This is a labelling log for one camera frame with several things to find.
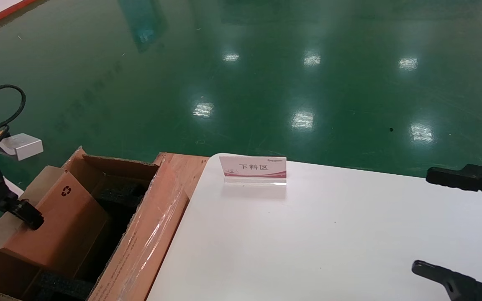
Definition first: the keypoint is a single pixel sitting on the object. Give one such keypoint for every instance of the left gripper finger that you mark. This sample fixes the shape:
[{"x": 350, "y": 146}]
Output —
[{"x": 29, "y": 215}]

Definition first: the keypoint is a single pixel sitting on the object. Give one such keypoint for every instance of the black foam insert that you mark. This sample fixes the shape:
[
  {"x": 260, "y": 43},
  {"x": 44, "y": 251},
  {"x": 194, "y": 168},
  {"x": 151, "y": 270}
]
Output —
[
  {"x": 65, "y": 286},
  {"x": 119, "y": 194}
]

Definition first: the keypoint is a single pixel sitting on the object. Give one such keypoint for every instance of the acrylic table sign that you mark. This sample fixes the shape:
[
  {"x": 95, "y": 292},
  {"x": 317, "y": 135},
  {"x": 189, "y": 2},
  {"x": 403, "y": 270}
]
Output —
[{"x": 253, "y": 167}]

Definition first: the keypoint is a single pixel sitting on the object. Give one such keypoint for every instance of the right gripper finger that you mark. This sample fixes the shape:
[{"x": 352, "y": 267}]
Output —
[
  {"x": 475, "y": 177},
  {"x": 462, "y": 288}
]

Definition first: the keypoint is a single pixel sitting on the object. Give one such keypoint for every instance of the white metal stand frame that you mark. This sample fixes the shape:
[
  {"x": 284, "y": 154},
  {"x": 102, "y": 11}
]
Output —
[{"x": 14, "y": 187}]

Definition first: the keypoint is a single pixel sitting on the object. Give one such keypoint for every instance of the large cardboard box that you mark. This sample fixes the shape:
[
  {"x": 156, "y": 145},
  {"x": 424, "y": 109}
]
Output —
[{"x": 153, "y": 234}]

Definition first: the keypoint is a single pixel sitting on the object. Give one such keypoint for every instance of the small cardboard box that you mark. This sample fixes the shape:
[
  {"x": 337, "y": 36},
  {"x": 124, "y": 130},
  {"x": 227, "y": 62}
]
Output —
[{"x": 69, "y": 230}]

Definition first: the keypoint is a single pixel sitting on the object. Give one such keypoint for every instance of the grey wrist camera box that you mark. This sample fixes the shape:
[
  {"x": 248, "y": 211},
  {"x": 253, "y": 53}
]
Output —
[{"x": 23, "y": 146}]

